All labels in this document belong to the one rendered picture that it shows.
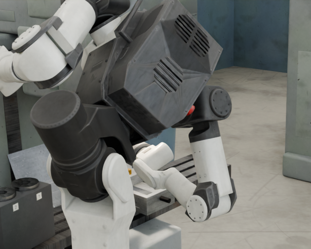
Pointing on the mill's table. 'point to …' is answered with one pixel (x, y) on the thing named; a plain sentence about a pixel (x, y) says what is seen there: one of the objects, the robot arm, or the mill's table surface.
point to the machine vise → (150, 198)
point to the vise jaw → (135, 178)
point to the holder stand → (21, 214)
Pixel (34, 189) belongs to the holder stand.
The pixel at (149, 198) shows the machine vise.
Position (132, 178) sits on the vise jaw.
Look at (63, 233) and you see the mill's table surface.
